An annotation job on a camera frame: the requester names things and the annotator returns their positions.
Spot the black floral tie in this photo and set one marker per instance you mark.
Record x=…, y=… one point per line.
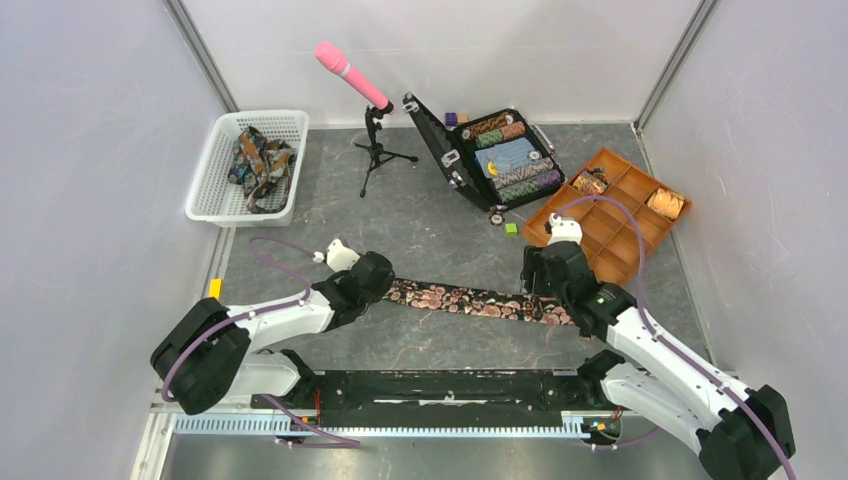
x=522, y=307

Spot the orange compartment tray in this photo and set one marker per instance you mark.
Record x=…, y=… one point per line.
x=612, y=223

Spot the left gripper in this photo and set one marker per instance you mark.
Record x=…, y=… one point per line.
x=383, y=289

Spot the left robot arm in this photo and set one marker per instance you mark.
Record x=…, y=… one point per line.
x=217, y=351

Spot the loose poker chip stack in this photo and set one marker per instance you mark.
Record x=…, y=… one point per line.
x=496, y=216

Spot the white plastic basket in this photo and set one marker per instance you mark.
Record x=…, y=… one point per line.
x=214, y=199

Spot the yellow block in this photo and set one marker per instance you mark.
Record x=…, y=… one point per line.
x=214, y=288

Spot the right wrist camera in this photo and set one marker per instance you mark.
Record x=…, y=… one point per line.
x=564, y=229

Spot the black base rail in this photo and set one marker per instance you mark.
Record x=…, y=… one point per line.
x=445, y=398

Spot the pink microphone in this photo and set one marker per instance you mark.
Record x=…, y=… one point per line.
x=335, y=61

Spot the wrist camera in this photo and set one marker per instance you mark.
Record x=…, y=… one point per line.
x=564, y=229
x=337, y=256

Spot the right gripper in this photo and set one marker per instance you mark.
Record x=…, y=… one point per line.
x=532, y=262

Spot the rolled dark patterned tie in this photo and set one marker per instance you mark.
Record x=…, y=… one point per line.
x=592, y=181

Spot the rolled tan patterned tie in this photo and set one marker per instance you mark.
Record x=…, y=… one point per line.
x=666, y=203

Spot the black tripod stand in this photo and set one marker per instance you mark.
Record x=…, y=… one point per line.
x=378, y=155

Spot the dark blue patterned tie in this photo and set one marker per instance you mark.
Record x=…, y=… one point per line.
x=264, y=170

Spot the green cube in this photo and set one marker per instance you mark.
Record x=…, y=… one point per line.
x=510, y=230

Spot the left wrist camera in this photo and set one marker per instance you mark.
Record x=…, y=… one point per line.
x=337, y=256

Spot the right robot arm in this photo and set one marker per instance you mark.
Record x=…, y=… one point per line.
x=735, y=431

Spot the black poker chip case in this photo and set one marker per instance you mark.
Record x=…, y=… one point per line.
x=498, y=162

